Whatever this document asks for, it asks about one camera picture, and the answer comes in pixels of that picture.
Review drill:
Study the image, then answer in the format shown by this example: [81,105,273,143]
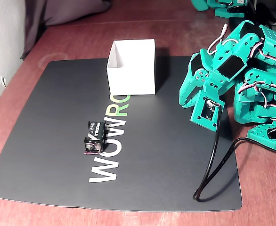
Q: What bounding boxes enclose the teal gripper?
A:
[178,48,226,109]

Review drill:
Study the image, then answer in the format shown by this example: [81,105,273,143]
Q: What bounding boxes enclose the teal leader robot arm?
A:
[191,0,255,19]

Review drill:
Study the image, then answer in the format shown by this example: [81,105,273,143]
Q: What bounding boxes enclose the small black battery pack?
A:
[83,120,107,156]

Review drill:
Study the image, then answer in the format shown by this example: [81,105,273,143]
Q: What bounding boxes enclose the white open cardboard box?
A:
[106,39,157,96]

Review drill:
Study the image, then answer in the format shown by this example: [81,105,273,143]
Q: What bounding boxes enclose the black printed desk mat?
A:
[0,56,243,211]

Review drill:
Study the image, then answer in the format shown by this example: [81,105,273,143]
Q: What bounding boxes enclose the grey fabric cushion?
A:
[20,0,113,61]

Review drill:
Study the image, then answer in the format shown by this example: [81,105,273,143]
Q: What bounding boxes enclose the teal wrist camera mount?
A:
[190,90,225,131]

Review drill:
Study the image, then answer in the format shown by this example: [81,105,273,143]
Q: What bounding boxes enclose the black camera cable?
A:
[192,105,276,203]

